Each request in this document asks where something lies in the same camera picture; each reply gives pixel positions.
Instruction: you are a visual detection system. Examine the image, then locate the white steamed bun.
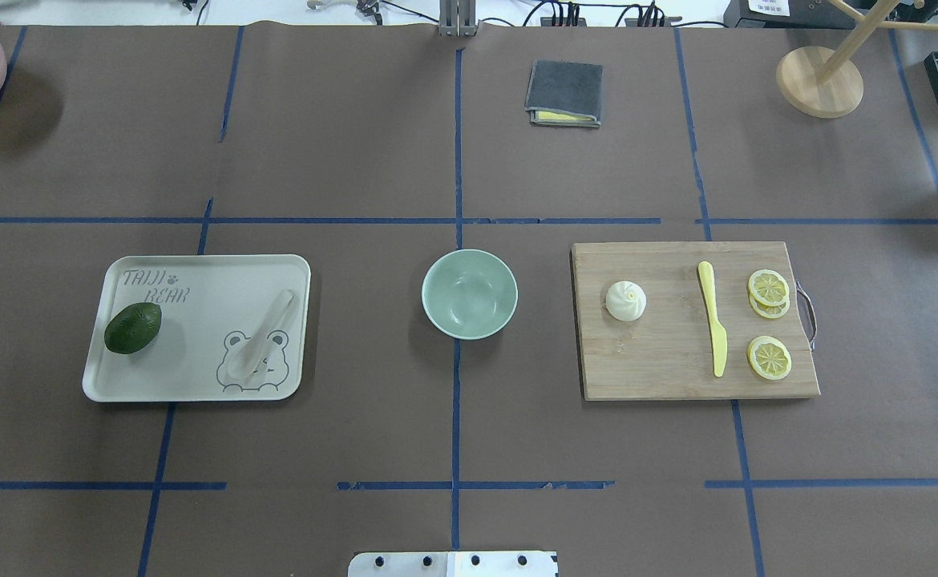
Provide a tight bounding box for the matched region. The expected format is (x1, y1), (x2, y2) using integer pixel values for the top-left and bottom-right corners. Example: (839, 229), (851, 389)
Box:
(604, 280), (648, 324)

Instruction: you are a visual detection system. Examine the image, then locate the white ceramic spoon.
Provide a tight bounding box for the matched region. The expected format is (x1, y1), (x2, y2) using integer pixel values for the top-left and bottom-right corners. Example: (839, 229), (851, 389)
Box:
(227, 289), (296, 382)

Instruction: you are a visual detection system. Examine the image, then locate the light green bowl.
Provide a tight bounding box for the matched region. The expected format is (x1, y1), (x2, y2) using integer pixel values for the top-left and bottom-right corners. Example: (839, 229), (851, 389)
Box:
(421, 249), (518, 340)

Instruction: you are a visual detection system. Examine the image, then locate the wooden cutting board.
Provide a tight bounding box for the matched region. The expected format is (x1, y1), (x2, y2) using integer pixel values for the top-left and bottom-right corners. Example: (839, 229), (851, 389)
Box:
(572, 241), (820, 401)

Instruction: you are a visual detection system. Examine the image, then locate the grey folded cloth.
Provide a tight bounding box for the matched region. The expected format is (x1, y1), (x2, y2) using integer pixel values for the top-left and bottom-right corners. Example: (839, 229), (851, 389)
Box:
(524, 59), (604, 128)

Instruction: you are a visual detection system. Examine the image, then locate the yellow plastic knife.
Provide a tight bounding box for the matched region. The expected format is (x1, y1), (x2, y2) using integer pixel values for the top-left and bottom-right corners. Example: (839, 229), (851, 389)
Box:
(697, 260), (729, 377)

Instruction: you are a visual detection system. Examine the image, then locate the cream bear tray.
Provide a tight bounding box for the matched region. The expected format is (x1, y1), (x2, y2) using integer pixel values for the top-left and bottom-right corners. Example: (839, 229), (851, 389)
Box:
(82, 253), (311, 402)

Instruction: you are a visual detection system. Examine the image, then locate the lemon slice under top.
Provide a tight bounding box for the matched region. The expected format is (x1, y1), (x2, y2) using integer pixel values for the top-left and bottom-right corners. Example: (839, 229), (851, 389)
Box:
(749, 296), (790, 319)

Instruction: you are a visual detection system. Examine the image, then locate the lemon slice bottom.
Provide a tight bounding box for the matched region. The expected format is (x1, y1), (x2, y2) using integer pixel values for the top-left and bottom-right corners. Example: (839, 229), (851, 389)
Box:
(747, 335), (792, 381)

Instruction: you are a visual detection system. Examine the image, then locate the green avocado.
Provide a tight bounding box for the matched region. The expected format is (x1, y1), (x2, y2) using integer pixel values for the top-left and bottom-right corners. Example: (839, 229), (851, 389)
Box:
(103, 302), (162, 355)

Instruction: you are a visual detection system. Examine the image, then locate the wooden mug tree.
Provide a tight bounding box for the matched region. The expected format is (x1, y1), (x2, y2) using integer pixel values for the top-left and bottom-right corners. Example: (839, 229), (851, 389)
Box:
(774, 1), (938, 119)

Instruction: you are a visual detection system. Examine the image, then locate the aluminium frame post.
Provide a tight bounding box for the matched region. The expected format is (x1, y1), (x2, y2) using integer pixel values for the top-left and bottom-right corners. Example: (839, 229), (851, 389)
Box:
(439, 0), (479, 37)

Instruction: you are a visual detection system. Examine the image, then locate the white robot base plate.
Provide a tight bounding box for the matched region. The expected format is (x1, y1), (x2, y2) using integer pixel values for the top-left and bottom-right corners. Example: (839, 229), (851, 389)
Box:
(347, 551), (560, 576)

